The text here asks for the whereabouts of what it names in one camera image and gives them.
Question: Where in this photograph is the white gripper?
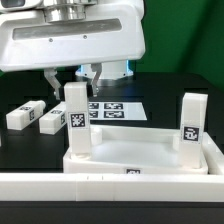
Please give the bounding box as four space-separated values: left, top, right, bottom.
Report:
0 0 145 100

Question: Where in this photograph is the white desk top tray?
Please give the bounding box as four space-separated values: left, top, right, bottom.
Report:
63 125 208 175

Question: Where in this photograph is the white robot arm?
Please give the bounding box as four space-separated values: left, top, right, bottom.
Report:
0 0 145 89

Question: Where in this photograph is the marker tag sheet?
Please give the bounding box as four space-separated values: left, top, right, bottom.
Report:
89 102 146 121

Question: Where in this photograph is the white L-shaped fence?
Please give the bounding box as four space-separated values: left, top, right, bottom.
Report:
0 135 224 202

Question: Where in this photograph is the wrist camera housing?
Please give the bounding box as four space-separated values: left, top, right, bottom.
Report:
0 0 43 13

